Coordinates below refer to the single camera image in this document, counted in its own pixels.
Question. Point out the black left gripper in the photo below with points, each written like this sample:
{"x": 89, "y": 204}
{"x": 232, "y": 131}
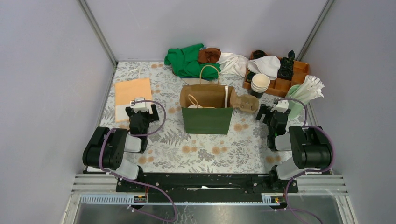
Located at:
{"x": 151, "y": 116}

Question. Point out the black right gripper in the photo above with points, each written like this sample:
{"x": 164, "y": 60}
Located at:
{"x": 264, "y": 109}

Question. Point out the green paper bag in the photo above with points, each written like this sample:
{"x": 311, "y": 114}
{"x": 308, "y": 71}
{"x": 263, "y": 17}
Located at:
{"x": 215, "y": 116}

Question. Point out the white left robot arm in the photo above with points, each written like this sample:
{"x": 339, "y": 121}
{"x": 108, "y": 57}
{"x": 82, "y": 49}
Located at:
{"x": 106, "y": 147}

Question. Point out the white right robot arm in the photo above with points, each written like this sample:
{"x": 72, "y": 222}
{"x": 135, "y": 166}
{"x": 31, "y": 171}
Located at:
{"x": 309, "y": 146}

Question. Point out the green straw holder cup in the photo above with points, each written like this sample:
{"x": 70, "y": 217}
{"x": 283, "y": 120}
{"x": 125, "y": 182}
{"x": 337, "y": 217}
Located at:
{"x": 295, "y": 107}

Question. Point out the wooden compartment tray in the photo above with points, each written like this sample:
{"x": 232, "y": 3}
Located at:
{"x": 280, "y": 87}

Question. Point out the floral table mat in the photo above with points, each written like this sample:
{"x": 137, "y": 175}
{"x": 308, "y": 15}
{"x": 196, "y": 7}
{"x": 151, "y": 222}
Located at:
{"x": 171, "y": 150}

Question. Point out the stack of paper cups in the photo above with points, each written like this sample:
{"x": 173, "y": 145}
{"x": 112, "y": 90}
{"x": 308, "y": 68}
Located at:
{"x": 259, "y": 84}

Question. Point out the white paper straws bundle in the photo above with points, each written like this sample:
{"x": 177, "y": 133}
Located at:
{"x": 310, "y": 89}

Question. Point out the black crumpled bag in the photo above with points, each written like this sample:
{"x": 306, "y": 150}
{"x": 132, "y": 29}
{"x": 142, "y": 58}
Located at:
{"x": 286, "y": 66}

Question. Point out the white folded towel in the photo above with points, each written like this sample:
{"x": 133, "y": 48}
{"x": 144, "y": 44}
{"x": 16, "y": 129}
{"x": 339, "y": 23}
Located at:
{"x": 267, "y": 65}

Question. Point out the white cloth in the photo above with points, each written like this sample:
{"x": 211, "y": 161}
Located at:
{"x": 233, "y": 64}

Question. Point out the green cloth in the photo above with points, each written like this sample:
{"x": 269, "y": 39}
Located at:
{"x": 184, "y": 63}

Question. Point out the brown cloth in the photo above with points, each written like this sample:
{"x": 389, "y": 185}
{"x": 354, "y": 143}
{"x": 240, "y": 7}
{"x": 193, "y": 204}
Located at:
{"x": 209, "y": 55}

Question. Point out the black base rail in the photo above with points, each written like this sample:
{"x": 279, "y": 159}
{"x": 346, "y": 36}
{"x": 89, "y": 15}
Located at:
{"x": 207, "y": 188}

